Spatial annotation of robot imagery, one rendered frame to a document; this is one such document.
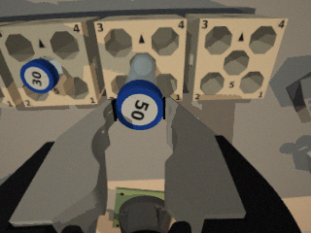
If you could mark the tan bucket adapter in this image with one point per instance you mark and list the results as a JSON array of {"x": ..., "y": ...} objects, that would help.
[
  {"x": 54, "y": 38},
  {"x": 9, "y": 94},
  {"x": 162, "y": 37},
  {"x": 221, "y": 60}
]

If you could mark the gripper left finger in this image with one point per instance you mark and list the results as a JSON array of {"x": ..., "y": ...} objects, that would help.
[{"x": 61, "y": 183}]

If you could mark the grey bench mat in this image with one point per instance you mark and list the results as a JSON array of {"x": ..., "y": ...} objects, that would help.
[{"x": 267, "y": 131}]

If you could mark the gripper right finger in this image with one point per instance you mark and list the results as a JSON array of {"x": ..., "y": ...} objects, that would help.
[{"x": 212, "y": 186}]

